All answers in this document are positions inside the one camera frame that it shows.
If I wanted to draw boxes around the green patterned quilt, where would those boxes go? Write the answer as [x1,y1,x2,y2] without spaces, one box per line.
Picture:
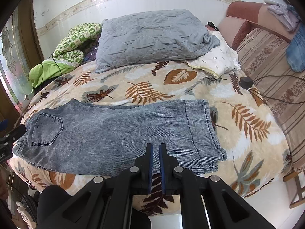
[29,23,103,94]

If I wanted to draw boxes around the white floral pillow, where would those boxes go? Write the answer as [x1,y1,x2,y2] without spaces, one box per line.
[187,30,242,79]

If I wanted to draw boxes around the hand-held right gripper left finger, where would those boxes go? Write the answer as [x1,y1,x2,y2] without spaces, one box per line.
[55,143,153,229]

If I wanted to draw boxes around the grey quilted blanket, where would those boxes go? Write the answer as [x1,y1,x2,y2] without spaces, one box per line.
[94,10,220,74]

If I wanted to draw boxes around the thin black cable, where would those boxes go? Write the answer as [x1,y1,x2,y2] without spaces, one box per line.
[39,52,74,96]

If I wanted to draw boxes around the blue cloth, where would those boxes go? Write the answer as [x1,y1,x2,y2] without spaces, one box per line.
[286,25,305,72]

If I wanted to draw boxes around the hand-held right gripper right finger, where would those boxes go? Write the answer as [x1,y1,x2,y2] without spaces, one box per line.
[159,143,272,229]

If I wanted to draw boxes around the wooden stool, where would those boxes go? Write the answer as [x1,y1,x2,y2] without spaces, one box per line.
[282,169,305,210]

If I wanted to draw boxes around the lavender clothes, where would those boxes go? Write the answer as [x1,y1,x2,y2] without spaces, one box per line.
[267,3,302,32]

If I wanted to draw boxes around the grey-blue denim pants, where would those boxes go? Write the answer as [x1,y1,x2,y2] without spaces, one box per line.
[12,99,228,176]

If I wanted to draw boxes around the patterned glass window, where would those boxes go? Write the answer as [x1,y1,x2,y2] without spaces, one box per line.
[0,12,34,115]

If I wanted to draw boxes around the leaf print blanket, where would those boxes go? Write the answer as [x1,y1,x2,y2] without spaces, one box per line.
[7,61,292,216]

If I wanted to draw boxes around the black adapter cable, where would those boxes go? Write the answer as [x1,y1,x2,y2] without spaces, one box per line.
[248,74,305,105]

